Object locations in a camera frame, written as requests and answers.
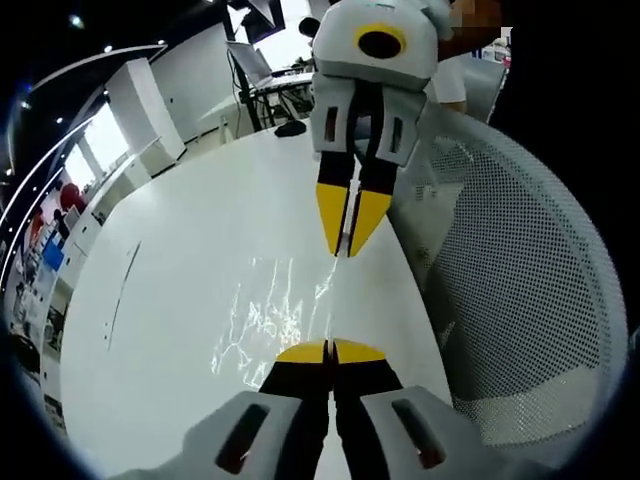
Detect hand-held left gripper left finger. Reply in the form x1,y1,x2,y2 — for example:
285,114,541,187
112,339,334,480

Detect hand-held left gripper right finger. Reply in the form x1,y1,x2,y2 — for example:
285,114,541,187
333,338,556,480

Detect small white desk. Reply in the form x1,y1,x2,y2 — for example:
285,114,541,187
249,72,316,119

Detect black tripod stand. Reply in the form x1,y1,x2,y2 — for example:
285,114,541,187
228,49,281,134

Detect grey monitor screen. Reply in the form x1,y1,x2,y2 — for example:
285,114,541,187
225,40,275,90

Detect grey mesh office chair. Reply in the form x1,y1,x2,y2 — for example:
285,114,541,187
389,119,629,449

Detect long white counter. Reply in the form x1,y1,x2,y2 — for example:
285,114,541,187
9,149,166,351

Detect blue chair back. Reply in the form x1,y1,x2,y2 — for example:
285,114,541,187
42,237,64,271

